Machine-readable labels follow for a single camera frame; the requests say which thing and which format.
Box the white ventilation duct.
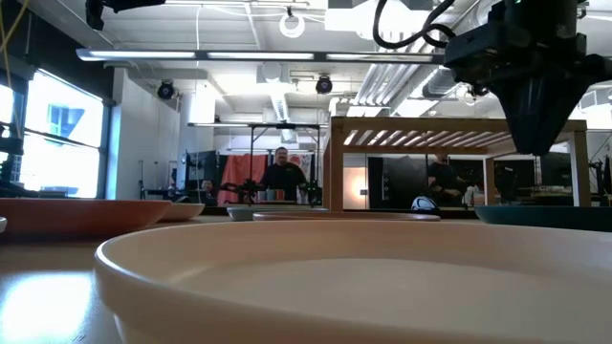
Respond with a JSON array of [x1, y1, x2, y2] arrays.
[[257, 61, 298, 144]]

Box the black background rig frame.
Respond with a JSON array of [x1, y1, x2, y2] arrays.
[[188, 121, 322, 207]]

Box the black rig light bar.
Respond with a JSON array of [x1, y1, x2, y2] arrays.
[[75, 47, 447, 66]]

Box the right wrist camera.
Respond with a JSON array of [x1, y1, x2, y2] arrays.
[[443, 33, 502, 86]]

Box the dark partition panel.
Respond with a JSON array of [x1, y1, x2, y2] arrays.
[[367, 156, 430, 210]]

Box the orange hanging cloth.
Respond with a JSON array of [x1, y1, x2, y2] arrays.
[[217, 153, 269, 206]]

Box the white and blue ball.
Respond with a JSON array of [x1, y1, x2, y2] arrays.
[[410, 195, 442, 214]]

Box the white ceiling pipes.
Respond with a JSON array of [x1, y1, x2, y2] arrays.
[[356, 32, 444, 118]]

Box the terracotta plate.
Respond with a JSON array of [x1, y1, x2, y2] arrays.
[[251, 211, 442, 223]]

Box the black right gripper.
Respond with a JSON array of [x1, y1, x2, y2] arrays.
[[492, 21, 612, 157]]

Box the dusty pink plate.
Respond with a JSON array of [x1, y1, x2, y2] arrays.
[[160, 202, 207, 223]]

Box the pale peach plate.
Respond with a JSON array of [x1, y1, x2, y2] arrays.
[[94, 218, 612, 344]]

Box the large bright window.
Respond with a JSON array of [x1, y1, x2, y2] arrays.
[[23, 68, 105, 200]]

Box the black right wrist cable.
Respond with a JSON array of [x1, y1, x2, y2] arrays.
[[371, 0, 459, 51]]

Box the white ring lamp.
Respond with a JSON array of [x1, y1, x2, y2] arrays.
[[278, 6, 307, 40]]

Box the person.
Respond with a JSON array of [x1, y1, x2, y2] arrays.
[[199, 179, 219, 207], [259, 146, 309, 204], [426, 153, 470, 208]]

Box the black ceiling camera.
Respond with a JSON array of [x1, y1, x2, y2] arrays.
[[466, 81, 492, 98]]

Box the sage green plate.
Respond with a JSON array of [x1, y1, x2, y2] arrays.
[[226, 205, 330, 223]]

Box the orange plate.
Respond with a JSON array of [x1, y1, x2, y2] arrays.
[[0, 198, 173, 236]]

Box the slate blue plate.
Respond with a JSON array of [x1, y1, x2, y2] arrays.
[[474, 204, 612, 234]]

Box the grey flexible duct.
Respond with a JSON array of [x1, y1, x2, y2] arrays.
[[422, 66, 464, 100]]

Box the dark monitor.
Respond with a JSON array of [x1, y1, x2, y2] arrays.
[[538, 152, 574, 188]]

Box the thin yellow hanging cable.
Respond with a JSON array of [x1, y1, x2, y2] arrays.
[[0, 0, 31, 140]]

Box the black tripod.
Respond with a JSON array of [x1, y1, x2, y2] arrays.
[[588, 153, 612, 207]]

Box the wooden slatted shelf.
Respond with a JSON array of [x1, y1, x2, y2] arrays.
[[322, 116, 594, 214]]

